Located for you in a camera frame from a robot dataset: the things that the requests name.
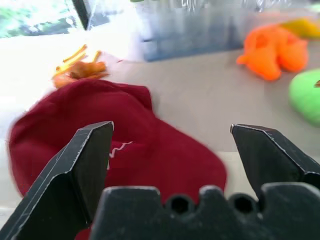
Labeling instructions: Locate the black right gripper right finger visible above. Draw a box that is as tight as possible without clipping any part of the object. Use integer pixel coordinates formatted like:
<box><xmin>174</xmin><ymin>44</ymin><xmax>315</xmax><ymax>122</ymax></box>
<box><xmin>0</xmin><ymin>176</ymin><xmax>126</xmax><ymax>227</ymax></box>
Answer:
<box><xmin>229</xmin><ymin>123</ymin><xmax>320</xmax><ymax>201</ymax></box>

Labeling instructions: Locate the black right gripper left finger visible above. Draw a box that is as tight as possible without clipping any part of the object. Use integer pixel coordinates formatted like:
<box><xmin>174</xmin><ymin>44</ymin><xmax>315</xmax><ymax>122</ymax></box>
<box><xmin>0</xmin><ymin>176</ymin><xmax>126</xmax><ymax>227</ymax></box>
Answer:
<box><xmin>0</xmin><ymin>121</ymin><xmax>115</xmax><ymax>240</ymax></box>

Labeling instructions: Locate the dark red cap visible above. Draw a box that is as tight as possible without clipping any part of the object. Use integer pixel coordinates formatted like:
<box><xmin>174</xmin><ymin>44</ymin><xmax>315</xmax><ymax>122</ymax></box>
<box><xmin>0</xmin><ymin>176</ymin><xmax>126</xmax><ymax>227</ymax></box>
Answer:
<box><xmin>6</xmin><ymin>79</ymin><xmax>230</xmax><ymax>240</ymax></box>

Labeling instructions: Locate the green round toy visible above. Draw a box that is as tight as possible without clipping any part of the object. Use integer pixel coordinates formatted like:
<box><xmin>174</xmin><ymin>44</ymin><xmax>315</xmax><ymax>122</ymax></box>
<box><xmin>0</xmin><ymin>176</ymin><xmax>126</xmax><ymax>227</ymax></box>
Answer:
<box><xmin>288</xmin><ymin>68</ymin><xmax>320</xmax><ymax>129</ymax></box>

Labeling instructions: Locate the orange plush toy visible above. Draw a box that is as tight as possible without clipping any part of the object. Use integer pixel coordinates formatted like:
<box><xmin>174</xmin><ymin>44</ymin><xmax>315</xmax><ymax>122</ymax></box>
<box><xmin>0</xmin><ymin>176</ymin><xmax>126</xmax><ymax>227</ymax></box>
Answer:
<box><xmin>235</xmin><ymin>24</ymin><xmax>309</xmax><ymax>82</ymax></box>

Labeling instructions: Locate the toy french fry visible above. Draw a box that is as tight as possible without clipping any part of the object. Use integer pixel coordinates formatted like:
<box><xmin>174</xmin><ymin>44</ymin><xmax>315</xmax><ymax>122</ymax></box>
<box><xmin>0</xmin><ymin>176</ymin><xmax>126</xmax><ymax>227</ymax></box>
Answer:
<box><xmin>62</xmin><ymin>44</ymin><xmax>88</xmax><ymax>64</ymax></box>
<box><xmin>54</xmin><ymin>63</ymin><xmax>76</xmax><ymax>76</ymax></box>
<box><xmin>91</xmin><ymin>50</ymin><xmax>102</xmax><ymax>64</ymax></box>

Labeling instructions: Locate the toy fried chicken nugget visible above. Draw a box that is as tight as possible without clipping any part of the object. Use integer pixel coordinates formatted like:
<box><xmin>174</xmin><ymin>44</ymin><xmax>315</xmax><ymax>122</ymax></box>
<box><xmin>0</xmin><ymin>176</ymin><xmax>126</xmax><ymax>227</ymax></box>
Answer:
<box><xmin>70</xmin><ymin>61</ymin><xmax>108</xmax><ymax>77</ymax></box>

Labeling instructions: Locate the yellow toy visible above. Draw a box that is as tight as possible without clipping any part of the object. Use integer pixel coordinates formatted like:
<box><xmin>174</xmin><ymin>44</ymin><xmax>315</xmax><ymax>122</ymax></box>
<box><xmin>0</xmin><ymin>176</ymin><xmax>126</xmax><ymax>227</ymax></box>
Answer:
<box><xmin>279</xmin><ymin>17</ymin><xmax>320</xmax><ymax>40</ymax></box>

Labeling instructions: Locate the clear plastic storage box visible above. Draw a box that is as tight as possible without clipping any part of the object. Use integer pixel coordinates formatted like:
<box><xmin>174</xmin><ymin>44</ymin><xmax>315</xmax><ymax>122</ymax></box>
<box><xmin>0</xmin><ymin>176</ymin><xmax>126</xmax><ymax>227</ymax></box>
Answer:
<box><xmin>138</xmin><ymin>0</ymin><xmax>252</xmax><ymax>63</ymax></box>

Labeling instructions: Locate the black window frame post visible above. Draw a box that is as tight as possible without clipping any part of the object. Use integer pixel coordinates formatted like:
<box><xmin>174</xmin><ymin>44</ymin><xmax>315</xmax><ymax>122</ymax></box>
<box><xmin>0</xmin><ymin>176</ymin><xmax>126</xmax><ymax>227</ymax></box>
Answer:
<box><xmin>71</xmin><ymin>0</ymin><xmax>91</xmax><ymax>31</ymax></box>

